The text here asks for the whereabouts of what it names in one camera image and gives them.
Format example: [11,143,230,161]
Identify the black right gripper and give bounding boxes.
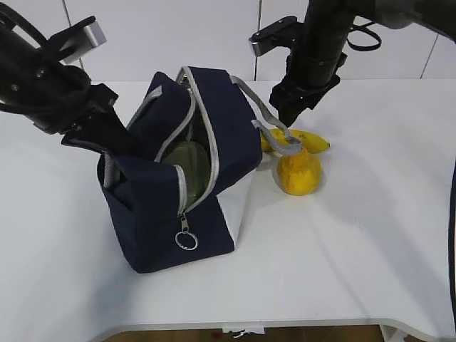
[269,53,348,127]

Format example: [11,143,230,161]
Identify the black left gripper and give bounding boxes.
[29,67,140,155]

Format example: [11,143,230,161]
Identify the yellow banana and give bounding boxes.
[261,128,331,154]

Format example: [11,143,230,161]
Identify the yellow pear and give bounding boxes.
[277,148,323,196]

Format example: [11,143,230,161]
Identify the navy blue lunch bag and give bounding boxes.
[97,66,303,274]

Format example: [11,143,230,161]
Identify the green lid glass container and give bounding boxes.
[161,141,210,209]

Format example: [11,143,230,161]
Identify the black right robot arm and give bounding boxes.
[251,1,455,126]

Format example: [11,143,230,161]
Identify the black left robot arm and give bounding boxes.
[1,4,139,155]

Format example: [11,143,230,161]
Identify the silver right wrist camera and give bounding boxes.
[249,16,303,57]

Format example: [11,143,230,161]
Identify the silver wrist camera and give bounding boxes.
[46,16,107,65]
[249,16,303,57]

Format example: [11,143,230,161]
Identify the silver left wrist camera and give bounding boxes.
[46,16,107,65]

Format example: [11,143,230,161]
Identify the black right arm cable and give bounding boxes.
[346,21,382,52]

